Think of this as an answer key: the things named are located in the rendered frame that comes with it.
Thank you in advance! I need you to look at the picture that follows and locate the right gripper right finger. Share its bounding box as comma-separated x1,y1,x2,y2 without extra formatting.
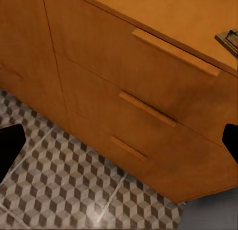
222,124,238,164

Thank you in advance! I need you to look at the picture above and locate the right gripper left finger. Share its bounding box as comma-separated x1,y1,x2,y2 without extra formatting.
0,124,26,182

